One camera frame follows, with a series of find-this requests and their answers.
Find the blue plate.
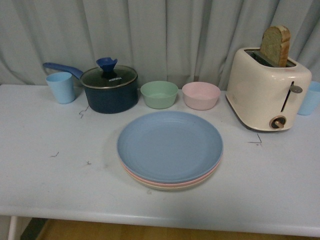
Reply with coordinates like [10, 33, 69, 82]
[117, 111, 224, 184]

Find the pink plate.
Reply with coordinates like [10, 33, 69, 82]
[120, 157, 222, 186]

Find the green bowl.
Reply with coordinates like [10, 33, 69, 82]
[140, 81, 179, 109]

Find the dark blue saucepan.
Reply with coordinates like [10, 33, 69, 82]
[42, 62, 139, 114]

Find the pink bowl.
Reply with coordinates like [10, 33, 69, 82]
[182, 82, 221, 111]

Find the glass pot lid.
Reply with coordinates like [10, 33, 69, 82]
[80, 57, 138, 90]

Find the beige plate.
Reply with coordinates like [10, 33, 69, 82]
[127, 172, 213, 191]

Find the grey curtain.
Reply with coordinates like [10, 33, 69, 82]
[0, 0, 320, 90]

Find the light blue cup left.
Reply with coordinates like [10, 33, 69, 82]
[45, 72, 76, 104]

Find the light blue cup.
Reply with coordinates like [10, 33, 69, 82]
[298, 81, 320, 116]
[45, 72, 76, 104]

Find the cream toaster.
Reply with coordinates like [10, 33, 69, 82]
[226, 48, 312, 132]

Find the toast slice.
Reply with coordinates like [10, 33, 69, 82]
[259, 25, 291, 68]

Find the light blue cup right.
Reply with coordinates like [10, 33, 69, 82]
[298, 81, 320, 116]

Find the white table leg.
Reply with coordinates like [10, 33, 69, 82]
[7, 216, 18, 240]

